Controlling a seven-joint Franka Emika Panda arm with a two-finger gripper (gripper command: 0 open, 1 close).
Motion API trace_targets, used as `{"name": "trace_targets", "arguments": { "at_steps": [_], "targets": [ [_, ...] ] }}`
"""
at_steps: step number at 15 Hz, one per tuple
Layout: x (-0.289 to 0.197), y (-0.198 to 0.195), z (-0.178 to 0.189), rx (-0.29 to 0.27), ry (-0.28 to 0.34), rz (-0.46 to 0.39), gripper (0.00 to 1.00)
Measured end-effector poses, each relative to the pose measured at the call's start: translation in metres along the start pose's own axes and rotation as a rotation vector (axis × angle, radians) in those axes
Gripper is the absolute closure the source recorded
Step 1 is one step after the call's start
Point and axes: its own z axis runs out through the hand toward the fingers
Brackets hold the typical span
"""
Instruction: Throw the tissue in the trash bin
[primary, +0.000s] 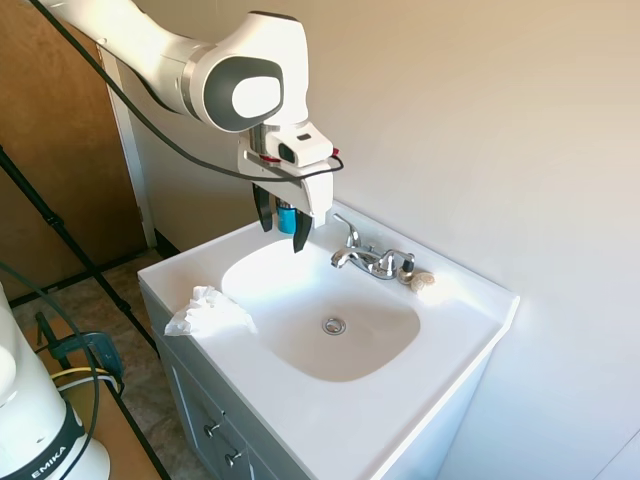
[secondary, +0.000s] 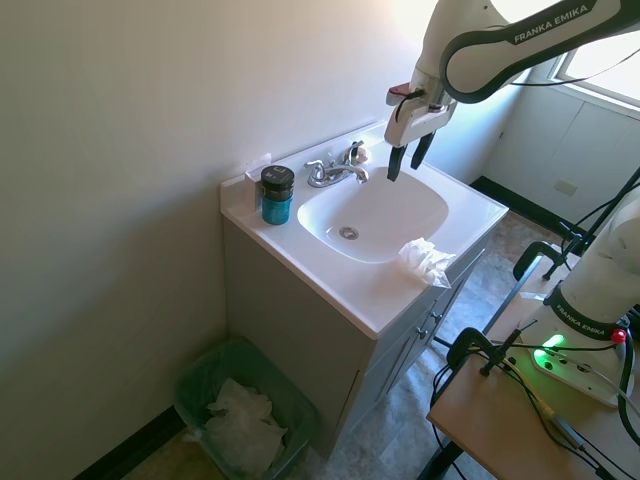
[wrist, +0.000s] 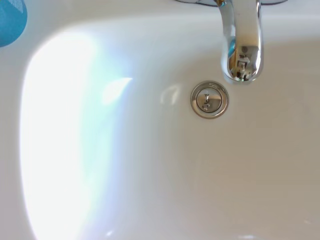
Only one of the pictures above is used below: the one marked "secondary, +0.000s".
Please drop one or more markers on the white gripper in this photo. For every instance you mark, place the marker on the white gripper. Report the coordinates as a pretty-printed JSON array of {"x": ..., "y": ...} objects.
[{"x": 412, "y": 122}]

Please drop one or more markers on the white tissue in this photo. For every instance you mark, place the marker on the white tissue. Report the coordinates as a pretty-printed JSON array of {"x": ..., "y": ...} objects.
[{"x": 425, "y": 262}]

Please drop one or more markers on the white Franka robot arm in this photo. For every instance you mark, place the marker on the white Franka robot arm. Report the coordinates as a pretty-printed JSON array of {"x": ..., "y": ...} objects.
[{"x": 590, "y": 280}]

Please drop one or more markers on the green plastic trash bin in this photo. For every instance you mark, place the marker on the green plastic trash bin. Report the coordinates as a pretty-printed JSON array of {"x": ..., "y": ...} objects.
[{"x": 295, "y": 405}]

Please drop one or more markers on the pink soap bar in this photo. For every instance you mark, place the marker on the pink soap bar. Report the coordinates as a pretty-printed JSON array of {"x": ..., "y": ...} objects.
[{"x": 363, "y": 155}]

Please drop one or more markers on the chrome sink faucet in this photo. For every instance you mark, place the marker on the chrome sink faucet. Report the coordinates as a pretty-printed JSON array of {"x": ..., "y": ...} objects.
[{"x": 332, "y": 174}]

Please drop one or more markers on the metal sink drain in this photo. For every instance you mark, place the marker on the metal sink drain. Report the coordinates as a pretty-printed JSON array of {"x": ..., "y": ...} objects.
[{"x": 349, "y": 232}]

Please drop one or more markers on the white sink countertop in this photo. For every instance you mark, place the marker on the white sink countertop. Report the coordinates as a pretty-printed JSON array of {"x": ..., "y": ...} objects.
[{"x": 380, "y": 290}]

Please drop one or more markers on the teal jar with black lid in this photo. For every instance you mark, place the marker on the teal jar with black lid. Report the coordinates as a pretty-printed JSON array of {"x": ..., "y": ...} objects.
[{"x": 276, "y": 200}]

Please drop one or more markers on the black C-clamp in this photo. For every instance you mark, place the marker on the black C-clamp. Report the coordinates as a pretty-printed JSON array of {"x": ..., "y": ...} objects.
[
  {"x": 467, "y": 340},
  {"x": 537, "y": 248}
]

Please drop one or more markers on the round metal cabinet knob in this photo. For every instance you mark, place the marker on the round metal cabinet knob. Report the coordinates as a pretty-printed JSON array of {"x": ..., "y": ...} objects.
[
  {"x": 422, "y": 331},
  {"x": 436, "y": 316}
]

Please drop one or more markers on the grey vanity cabinet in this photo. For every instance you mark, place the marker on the grey vanity cabinet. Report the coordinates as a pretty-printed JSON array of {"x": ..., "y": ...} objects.
[{"x": 310, "y": 325}]

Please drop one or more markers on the red emergency stop button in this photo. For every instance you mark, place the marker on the red emergency stop button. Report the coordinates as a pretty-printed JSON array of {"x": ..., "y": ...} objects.
[{"x": 620, "y": 336}]

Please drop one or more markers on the red wrist camera mount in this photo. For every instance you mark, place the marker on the red wrist camera mount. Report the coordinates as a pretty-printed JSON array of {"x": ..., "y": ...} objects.
[{"x": 400, "y": 91}]

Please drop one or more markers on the beige wall outlet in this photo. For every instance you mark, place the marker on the beige wall outlet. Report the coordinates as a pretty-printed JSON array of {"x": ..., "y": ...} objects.
[{"x": 566, "y": 187}]

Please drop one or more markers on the window with white frame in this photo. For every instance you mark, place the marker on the window with white frame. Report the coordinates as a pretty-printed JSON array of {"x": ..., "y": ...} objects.
[{"x": 600, "y": 70}]

